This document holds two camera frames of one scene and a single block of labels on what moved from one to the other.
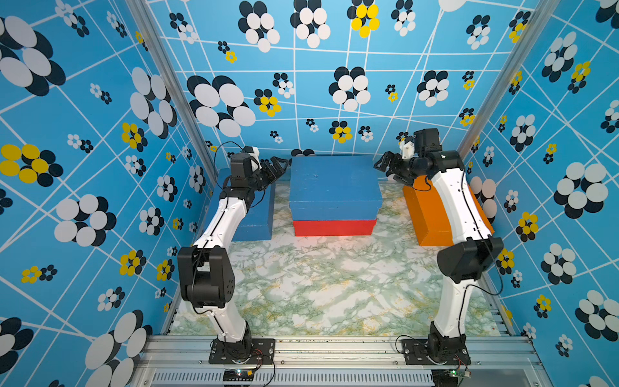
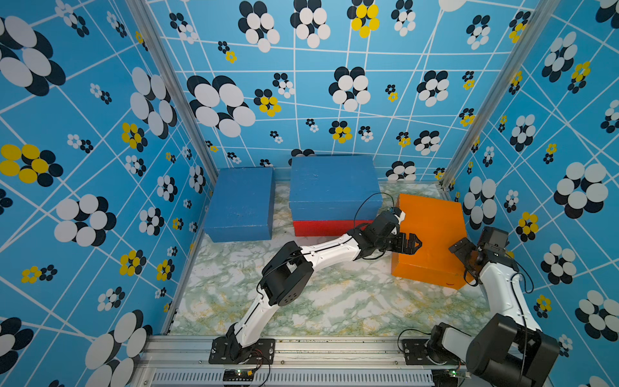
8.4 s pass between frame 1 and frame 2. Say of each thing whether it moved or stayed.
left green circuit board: stayed
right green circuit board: stayed
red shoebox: stayed
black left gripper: moved
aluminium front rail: stayed
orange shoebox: moved
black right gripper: moved
